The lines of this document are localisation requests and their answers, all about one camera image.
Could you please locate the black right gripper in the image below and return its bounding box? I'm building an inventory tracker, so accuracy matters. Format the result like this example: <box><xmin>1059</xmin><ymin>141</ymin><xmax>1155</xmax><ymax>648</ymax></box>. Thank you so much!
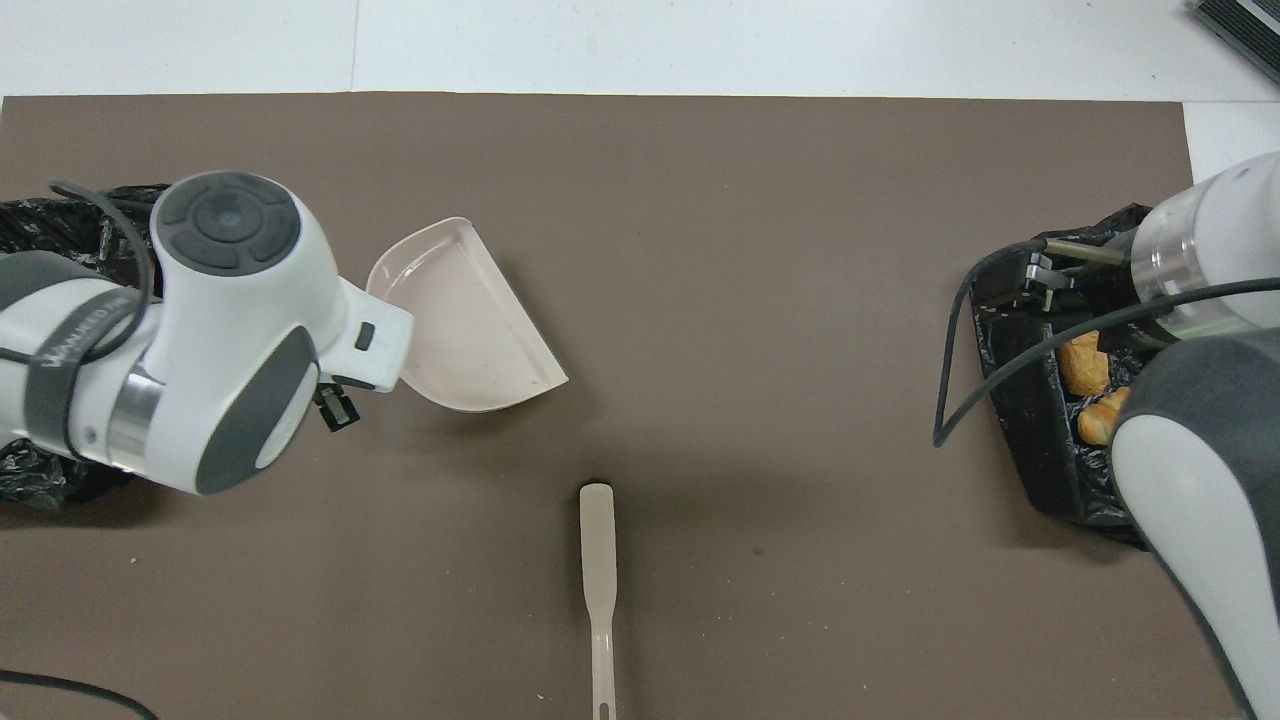
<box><xmin>975</xmin><ymin>243</ymin><xmax>1141</xmax><ymax>319</ymax></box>

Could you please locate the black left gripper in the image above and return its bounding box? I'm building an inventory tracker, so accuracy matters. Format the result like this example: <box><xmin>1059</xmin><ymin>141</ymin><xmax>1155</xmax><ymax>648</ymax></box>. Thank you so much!
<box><xmin>314</xmin><ymin>384</ymin><xmax>362</xmax><ymax>433</ymax></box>

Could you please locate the brown toy bread roll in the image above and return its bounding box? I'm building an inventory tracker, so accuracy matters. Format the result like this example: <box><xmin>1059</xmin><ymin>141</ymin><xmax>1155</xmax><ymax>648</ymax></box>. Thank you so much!
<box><xmin>1059</xmin><ymin>331</ymin><xmax>1112</xmax><ymax>397</ymax></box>

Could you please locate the pink plastic dustpan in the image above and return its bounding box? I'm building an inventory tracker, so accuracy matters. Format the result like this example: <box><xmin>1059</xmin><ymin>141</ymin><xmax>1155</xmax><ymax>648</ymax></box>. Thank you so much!
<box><xmin>365</xmin><ymin>216</ymin><xmax>570</xmax><ymax>414</ymax></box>

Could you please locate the toy croissant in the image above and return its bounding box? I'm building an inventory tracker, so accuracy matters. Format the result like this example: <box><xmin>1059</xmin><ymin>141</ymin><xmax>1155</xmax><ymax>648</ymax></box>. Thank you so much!
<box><xmin>1077</xmin><ymin>387</ymin><xmax>1132</xmax><ymax>447</ymax></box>

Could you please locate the pink hand brush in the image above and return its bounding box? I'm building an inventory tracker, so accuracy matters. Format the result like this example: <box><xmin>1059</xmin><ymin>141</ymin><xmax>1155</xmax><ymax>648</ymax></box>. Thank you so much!
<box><xmin>579</xmin><ymin>482</ymin><xmax>619</xmax><ymax>720</ymax></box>

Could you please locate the black bag lined open bin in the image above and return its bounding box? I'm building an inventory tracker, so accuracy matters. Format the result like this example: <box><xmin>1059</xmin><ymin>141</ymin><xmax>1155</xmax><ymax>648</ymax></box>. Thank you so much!
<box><xmin>968</xmin><ymin>204</ymin><xmax>1181</xmax><ymax>548</ymax></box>

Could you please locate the crumpled black trash bag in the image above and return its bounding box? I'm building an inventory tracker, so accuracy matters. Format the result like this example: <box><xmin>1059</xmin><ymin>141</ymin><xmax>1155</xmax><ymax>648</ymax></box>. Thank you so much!
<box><xmin>0</xmin><ymin>185</ymin><xmax>169</xmax><ymax>506</ymax></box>

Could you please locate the brown table mat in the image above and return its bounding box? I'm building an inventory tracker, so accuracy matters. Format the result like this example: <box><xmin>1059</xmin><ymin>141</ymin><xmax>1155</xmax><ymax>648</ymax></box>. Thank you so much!
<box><xmin>0</xmin><ymin>93</ymin><xmax>1254</xmax><ymax>720</ymax></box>

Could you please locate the black ribbed panel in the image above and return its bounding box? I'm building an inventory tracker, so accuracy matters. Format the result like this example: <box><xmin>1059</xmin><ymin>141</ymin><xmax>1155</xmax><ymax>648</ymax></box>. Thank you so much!
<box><xmin>1193</xmin><ymin>0</ymin><xmax>1280</xmax><ymax>86</ymax></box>

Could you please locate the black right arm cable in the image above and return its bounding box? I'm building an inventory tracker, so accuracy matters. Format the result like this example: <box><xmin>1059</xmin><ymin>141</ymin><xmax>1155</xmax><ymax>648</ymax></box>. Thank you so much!
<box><xmin>932</xmin><ymin>236</ymin><xmax>1280</xmax><ymax>449</ymax></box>

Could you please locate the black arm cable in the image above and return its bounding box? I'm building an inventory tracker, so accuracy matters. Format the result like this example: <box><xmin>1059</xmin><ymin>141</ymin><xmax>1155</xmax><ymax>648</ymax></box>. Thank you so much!
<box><xmin>0</xmin><ymin>178</ymin><xmax>161</xmax><ymax>720</ymax></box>
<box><xmin>932</xmin><ymin>236</ymin><xmax>1280</xmax><ymax>449</ymax></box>

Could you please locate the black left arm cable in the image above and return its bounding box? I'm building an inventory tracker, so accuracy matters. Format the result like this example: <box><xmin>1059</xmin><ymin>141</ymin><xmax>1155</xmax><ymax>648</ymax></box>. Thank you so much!
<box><xmin>0</xmin><ymin>178</ymin><xmax>161</xmax><ymax>720</ymax></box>

